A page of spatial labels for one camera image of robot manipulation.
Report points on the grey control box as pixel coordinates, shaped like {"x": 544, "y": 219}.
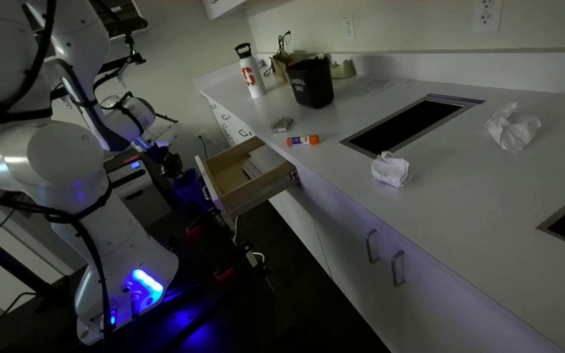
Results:
{"x": 145, "y": 205}

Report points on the pale green tape dispenser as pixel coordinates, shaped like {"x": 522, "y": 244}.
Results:
{"x": 342, "y": 70}

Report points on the black robot cart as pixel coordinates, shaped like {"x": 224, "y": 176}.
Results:
{"x": 196, "y": 311}

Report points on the wooden drawer white front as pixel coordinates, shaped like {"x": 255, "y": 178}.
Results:
{"x": 249, "y": 189}

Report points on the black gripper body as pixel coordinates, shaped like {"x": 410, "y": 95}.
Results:
{"x": 167, "y": 166}

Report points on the rectangular counter waste opening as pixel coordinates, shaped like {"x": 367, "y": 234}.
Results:
{"x": 406, "y": 125}

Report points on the orange white glue stick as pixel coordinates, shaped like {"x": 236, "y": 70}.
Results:
{"x": 302, "y": 140}

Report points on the clear case of pins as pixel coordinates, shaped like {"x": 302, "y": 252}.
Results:
{"x": 283, "y": 125}

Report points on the blue bin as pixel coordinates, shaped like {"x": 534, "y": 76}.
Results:
{"x": 194, "y": 189}

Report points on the black landfill only bin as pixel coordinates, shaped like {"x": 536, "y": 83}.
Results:
{"x": 312, "y": 81}

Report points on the white water bottle red logo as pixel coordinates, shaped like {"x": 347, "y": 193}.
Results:
{"x": 251, "y": 72}

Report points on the white wall outlet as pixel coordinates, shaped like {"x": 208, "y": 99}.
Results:
{"x": 347, "y": 30}
{"x": 485, "y": 15}

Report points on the black clamp orange grip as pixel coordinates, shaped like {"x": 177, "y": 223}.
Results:
{"x": 224, "y": 276}
{"x": 194, "y": 230}

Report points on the black metal stand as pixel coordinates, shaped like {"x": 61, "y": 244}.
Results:
{"x": 122, "y": 21}

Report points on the white paper stack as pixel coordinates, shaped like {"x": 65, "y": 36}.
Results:
{"x": 263, "y": 164}

